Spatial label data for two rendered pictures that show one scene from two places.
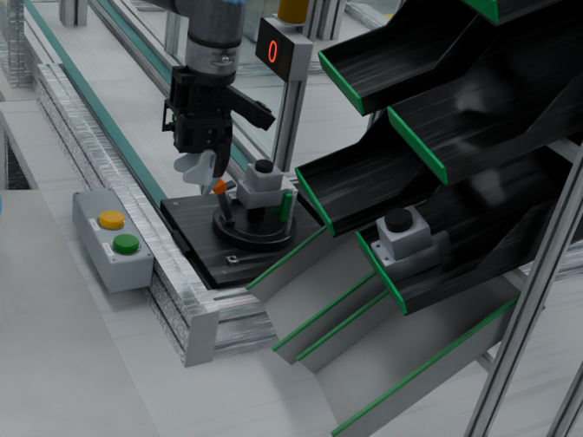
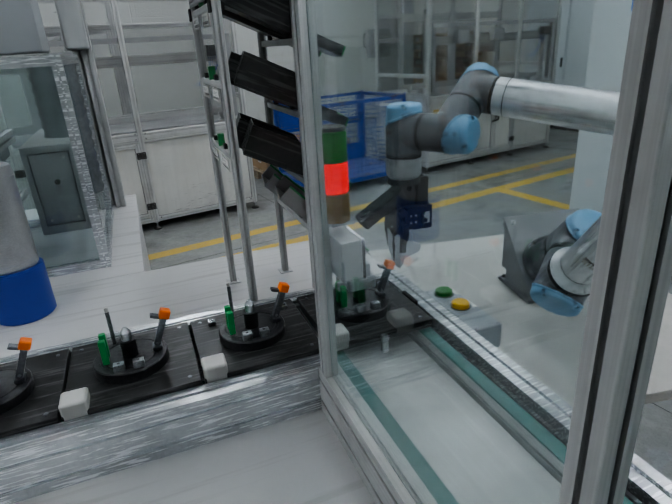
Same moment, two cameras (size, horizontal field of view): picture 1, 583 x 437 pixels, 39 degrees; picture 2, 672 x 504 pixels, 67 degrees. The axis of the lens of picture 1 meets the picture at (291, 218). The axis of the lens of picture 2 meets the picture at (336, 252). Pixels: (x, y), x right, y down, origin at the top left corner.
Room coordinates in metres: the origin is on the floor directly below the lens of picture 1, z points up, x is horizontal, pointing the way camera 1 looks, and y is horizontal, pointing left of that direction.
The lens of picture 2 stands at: (2.16, 0.26, 1.54)
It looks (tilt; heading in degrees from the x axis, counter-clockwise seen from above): 22 degrees down; 194
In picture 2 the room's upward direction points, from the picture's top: 3 degrees counter-clockwise
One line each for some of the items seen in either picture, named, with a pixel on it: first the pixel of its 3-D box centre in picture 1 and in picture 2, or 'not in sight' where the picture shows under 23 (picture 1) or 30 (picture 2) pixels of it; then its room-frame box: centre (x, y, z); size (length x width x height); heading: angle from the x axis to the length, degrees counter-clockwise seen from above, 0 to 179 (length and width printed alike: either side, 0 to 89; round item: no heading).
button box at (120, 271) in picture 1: (110, 237); not in sight; (1.09, 0.28, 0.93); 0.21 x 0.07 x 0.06; 34
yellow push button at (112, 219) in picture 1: (112, 221); not in sight; (1.09, 0.28, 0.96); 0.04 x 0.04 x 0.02
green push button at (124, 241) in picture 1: (126, 245); not in sight; (1.03, 0.24, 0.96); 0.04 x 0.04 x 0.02
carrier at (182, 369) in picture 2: not in sight; (127, 344); (1.42, -0.35, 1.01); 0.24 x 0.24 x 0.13; 34
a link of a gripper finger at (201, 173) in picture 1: (199, 175); not in sight; (1.06, 0.15, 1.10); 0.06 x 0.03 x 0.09; 124
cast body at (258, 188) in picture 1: (266, 181); not in sight; (1.14, 0.05, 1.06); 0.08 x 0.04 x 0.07; 124
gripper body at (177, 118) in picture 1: (201, 107); not in sight; (1.07, 0.16, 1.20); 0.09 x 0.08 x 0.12; 124
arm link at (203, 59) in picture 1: (213, 55); not in sight; (1.07, 0.15, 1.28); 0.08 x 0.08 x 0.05
